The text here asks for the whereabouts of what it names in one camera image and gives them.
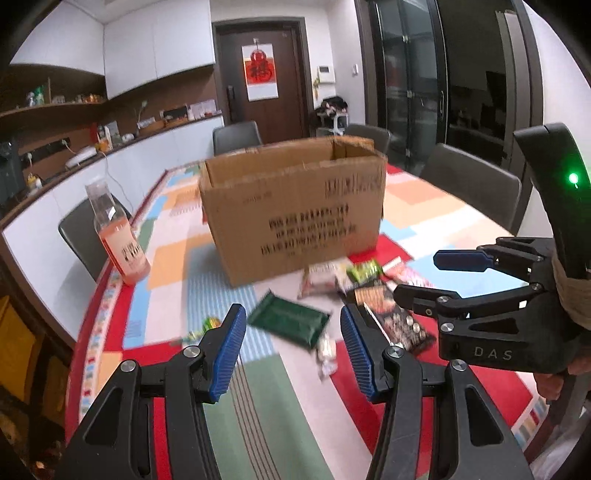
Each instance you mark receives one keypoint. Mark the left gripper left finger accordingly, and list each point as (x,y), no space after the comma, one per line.
(212,361)

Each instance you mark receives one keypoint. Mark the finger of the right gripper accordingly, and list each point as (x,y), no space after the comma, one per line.
(517,257)
(429,299)

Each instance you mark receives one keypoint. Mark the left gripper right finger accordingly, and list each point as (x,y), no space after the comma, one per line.
(369,349)

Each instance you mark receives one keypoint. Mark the round foil candy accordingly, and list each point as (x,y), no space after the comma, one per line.
(194,337)

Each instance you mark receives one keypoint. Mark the dark green snack packet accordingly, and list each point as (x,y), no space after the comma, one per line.
(294,322)

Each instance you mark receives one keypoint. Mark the white cheese ball packet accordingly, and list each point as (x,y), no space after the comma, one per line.
(325,278)

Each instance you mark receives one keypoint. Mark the person right hand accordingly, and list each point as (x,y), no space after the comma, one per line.
(550,386)

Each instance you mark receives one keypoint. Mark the black cracker box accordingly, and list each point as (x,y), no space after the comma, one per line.
(397,323)

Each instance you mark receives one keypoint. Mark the red gold wrapped candies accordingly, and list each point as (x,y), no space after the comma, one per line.
(327,356)

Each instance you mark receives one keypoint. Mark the pink white cookie packet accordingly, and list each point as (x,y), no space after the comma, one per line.
(398,272)

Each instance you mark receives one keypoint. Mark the dark chair near right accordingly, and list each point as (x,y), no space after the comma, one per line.
(486,187)

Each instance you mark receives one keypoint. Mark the light green snack packet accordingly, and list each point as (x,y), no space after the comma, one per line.
(360,273)

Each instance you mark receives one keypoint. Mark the colourful patterned tablecloth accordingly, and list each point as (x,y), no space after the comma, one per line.
(280,419)

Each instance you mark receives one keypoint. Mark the pink juice bottle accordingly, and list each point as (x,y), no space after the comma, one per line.
(115,232)

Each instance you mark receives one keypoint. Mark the brown cardboard box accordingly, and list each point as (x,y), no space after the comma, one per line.
(278,208)

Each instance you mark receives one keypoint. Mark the dark chair far right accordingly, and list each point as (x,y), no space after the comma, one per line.
(382,137)

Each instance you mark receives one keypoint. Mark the dark chair left side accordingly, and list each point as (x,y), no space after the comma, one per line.
(77,229)

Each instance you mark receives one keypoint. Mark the black glass cabinet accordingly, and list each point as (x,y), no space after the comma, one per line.
(461,73)

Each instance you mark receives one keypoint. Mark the white long counter cabinet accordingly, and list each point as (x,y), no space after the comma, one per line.
(60,285)

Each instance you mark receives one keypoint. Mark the dark chair at far end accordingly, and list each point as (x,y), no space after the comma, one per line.
(234,137)

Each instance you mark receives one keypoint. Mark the dark wooden door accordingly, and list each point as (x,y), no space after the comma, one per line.
(289,116)

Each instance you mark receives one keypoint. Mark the black water dispenser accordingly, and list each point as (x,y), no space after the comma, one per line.
(11,175)

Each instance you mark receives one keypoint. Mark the red fu door poster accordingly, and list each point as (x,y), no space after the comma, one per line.
(259,69)

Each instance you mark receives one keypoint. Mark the white upper wall cabinets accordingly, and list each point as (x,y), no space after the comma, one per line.
(129,43)

